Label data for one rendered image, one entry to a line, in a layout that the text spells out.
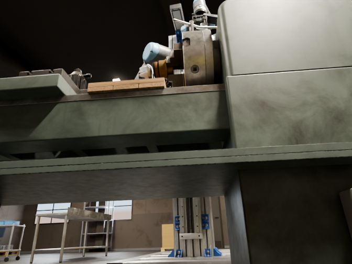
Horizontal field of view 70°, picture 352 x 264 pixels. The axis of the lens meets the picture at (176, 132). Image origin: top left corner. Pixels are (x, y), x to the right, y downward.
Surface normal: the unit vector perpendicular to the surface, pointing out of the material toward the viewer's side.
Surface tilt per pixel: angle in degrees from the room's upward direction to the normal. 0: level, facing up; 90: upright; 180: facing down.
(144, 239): 90
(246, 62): 90
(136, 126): 90
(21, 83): 90
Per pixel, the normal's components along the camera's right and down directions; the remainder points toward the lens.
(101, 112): -0.08, -0.39
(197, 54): -0.07, -0.07
